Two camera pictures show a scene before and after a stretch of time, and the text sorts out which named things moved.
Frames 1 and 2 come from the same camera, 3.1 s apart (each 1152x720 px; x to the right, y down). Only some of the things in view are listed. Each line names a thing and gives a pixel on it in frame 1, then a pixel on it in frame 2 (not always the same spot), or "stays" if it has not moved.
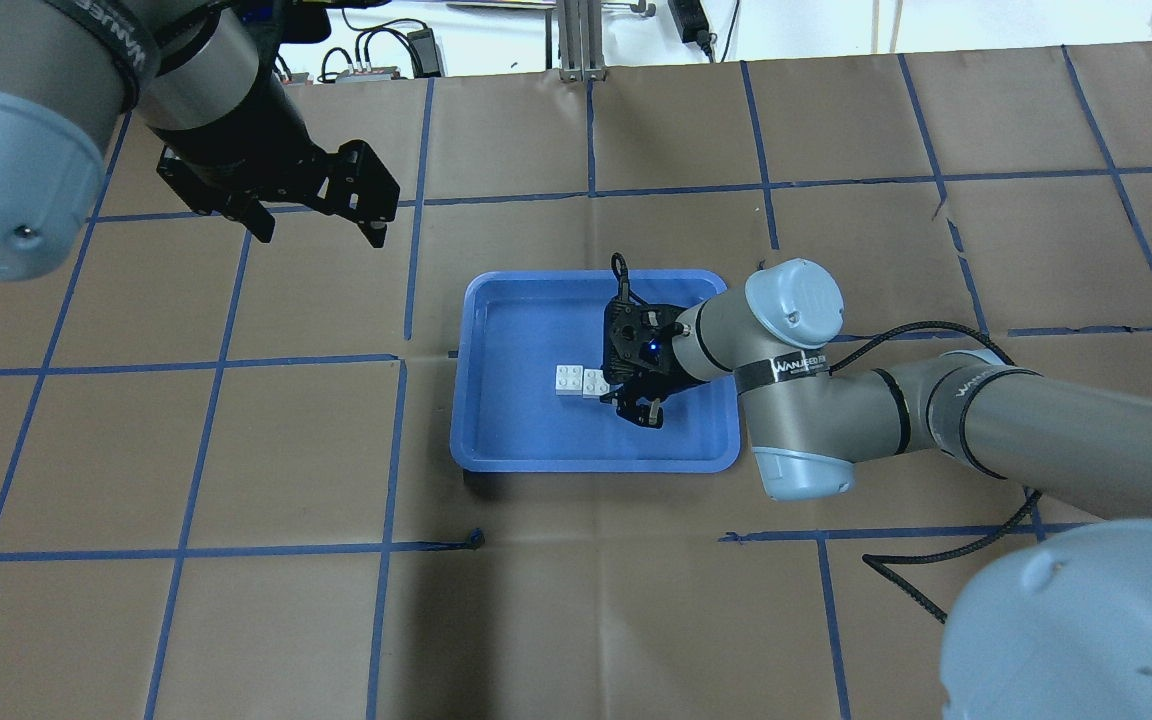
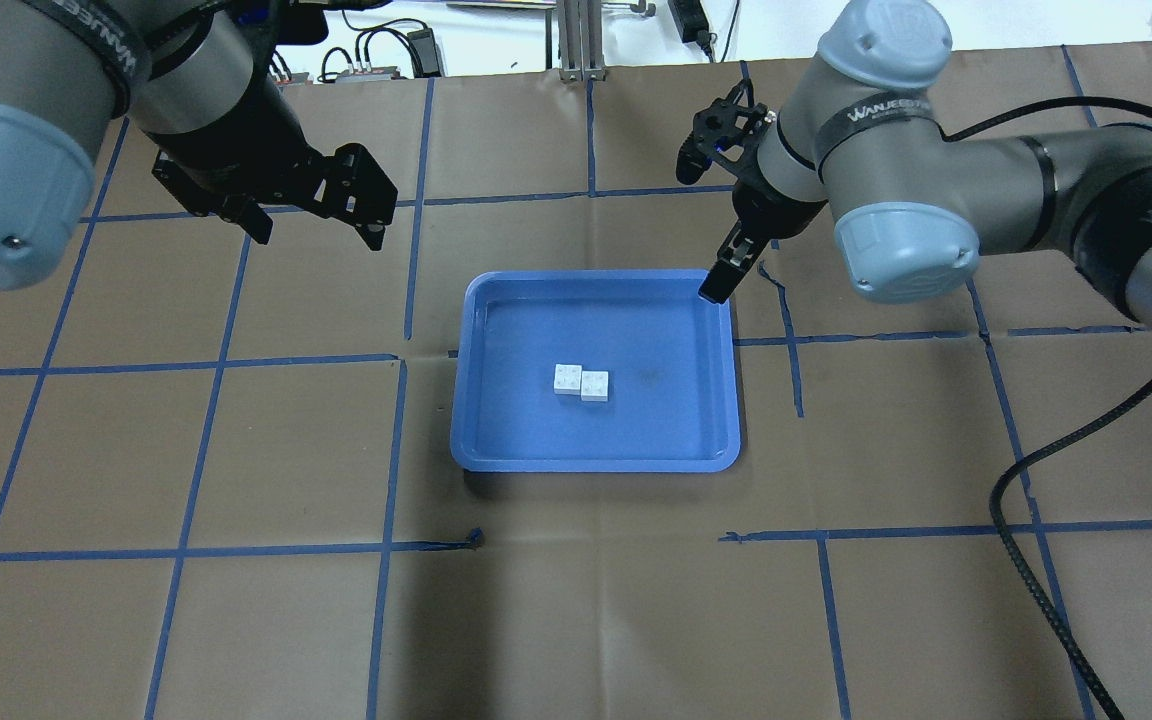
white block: [569, 380] stays
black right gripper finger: [647, 413] to [733, 261]
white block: [594, 384] stays
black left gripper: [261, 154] stays
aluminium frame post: [580, 42] stays
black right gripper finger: [627, 393] to [692, 160]
